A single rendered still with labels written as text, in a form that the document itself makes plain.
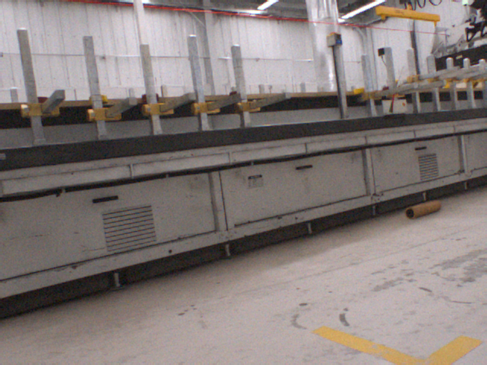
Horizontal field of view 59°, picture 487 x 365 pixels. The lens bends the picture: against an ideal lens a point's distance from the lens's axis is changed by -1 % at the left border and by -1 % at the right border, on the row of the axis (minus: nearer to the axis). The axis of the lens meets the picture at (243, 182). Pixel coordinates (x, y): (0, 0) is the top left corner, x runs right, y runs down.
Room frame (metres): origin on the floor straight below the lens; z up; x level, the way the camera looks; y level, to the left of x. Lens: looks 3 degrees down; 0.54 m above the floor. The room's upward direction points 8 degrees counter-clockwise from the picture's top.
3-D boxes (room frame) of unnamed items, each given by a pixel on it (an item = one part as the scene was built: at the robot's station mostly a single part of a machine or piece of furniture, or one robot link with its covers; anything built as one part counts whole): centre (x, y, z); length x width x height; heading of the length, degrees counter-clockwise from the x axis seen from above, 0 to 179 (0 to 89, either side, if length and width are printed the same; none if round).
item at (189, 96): (1.93, 0.28, 0.81); 0.43 x 0.03 x 0.04; 34
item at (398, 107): (2.92, -1.08, 0.75); 0.26 x 0.01 x 0.10; 124
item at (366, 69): (2.82, -0.89, 0.87); 0.04 x 0.04 x 0.48; 34
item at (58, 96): (1.65, 0.69, 0.84); 0.43 x 0.03 x 0.04; 34
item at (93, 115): (1.86, 0.55, 0.81); 0.14 x 0.06 x 0.05; 124
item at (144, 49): (1.99, 0.36, 0.88); 0.04 x 0.04 x 0.48; 34
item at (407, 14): (7.55, -3.25, 2.65); 1.71 x 0.09 x 0.32; 124
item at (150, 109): (2.00, 0.34, 0.82); 0.14 x 0.06 x 0.05; 124
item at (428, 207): (2.91, -1.19, 0.04); 0.30 x 0.08 x 0.08; 124
